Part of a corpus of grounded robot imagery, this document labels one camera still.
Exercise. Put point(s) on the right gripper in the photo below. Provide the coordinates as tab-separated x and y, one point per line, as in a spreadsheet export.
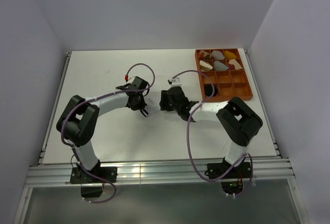
164	101

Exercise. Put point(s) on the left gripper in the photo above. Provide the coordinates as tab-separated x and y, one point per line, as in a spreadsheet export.
141	106

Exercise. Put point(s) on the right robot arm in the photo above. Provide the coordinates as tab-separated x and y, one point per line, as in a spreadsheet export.
238	120

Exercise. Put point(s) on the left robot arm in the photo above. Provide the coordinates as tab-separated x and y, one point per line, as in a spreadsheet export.
78	121

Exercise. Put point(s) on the white brown rolled sock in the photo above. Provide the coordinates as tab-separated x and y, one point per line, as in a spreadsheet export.
205	66

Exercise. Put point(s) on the brown orange rolled sock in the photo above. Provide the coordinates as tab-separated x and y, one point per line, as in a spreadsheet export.
204	55

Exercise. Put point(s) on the grey teal rolled sock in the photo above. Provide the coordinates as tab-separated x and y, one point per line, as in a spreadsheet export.
219	66

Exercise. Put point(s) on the orange compartment tray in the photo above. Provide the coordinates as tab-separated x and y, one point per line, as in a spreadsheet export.
229	83

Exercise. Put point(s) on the grey white rolled sock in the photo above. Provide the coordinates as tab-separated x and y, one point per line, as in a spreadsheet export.
217	55

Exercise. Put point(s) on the pink maroon rolled sock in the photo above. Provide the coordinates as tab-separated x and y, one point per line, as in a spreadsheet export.
233	64

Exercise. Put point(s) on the yellow rolled sock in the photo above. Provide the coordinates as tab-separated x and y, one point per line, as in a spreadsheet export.
230	55

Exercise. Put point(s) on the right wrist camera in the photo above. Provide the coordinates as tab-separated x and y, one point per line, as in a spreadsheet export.
175	82

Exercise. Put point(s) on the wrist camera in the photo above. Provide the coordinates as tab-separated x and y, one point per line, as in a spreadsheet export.
175	82
129	78

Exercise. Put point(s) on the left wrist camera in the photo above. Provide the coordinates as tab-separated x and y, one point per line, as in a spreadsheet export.
129	78

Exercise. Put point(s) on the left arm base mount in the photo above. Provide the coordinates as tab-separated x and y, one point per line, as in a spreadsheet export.
100	175

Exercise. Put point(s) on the aluminium front rail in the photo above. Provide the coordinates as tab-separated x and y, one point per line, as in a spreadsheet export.
163	172

